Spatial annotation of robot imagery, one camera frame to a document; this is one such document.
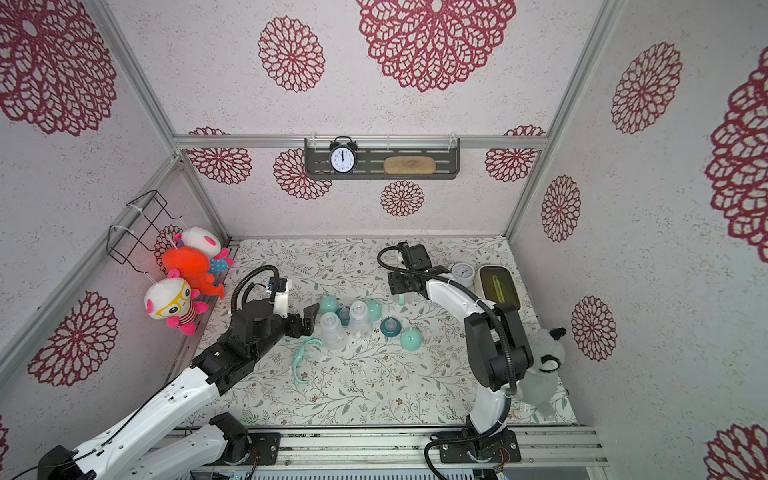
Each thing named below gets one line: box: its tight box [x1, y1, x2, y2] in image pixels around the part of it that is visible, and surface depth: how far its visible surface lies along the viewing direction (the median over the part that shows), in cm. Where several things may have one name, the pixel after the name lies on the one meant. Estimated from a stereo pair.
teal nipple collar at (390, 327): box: [380, 317, 402, 338], surface depth 96 cm
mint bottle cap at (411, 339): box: [400, 326, 423, 352], surface depth 92 cm
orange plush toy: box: [163, 246, 225, 299], surface depth 93 cm
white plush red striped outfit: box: [144, 268, 209, 336], surface depth 83 cm
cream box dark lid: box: [476, 264, 522, 312], surface depth 102 cm
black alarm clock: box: [329, 136, 358, 175], surface depth 92 cm
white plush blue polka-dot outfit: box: [174, 226, 235, 275], surface depth 97 cm
